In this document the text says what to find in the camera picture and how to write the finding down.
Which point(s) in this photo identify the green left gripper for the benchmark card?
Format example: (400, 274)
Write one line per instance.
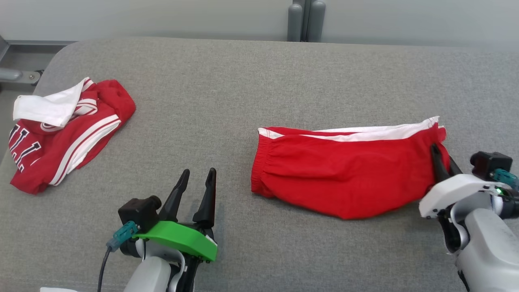
(178, 239)

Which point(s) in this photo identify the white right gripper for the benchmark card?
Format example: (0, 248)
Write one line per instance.
(458, 190)

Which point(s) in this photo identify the red shorts white stripe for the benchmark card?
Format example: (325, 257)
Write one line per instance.
(344, 170)

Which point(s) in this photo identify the red Bulls basketball jersey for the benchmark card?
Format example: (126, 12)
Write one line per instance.
(81, 134)

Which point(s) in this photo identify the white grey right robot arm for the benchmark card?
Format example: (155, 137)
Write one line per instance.
(490, 251)

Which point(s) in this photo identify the grey double pillar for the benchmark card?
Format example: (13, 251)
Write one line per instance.
(306, 20)

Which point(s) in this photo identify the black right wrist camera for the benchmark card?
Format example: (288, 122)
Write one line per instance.
(490, 164)

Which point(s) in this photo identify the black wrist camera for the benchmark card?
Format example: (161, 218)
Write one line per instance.
(138, 213)
(490, 164)

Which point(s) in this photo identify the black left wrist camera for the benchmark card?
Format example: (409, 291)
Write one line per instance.
(138, 213)

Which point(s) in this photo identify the grey metal bracket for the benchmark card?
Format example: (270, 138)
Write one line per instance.
(16, 76)

